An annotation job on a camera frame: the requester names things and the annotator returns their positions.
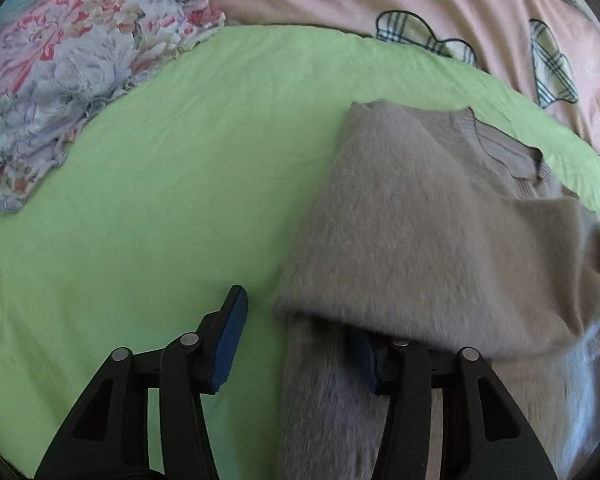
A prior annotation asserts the grey fuzzy sweater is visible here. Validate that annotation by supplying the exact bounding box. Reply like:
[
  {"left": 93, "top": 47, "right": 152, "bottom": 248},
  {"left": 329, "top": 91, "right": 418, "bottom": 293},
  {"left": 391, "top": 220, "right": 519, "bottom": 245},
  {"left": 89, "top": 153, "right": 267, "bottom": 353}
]
[{"left": 271, "top": 100, "right": 600, "bottom": 480}]

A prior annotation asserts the green bed sheet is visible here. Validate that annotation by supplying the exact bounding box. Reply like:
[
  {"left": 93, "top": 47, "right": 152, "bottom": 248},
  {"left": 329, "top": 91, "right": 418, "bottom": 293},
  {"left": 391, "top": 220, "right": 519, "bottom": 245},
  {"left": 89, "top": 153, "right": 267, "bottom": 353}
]
[{"left": 0, "top": 25, "right": 600, "bottom": 478}]

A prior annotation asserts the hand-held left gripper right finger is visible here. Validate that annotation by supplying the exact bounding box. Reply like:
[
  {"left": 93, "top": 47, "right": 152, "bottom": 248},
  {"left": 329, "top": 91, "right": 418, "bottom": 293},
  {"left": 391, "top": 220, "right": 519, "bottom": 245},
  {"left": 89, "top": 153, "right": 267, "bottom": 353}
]
[{"left": 347, "top": 329, "right": 558, "bottom": 480}]

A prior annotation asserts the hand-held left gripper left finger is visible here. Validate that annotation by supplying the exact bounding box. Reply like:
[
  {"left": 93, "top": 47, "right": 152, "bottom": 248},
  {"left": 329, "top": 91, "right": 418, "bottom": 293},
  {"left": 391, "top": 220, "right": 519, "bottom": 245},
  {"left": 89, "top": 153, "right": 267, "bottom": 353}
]
[{"left": 34, "top": 285, "right": 249, "bottom": 480}]

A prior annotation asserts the floral ruffled pillow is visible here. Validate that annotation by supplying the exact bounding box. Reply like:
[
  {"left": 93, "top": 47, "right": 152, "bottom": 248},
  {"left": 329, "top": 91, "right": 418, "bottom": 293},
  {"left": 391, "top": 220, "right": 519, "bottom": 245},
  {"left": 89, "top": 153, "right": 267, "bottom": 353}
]
[{"left": 0, "top": 0, "right": 227, "bottom": 212}]

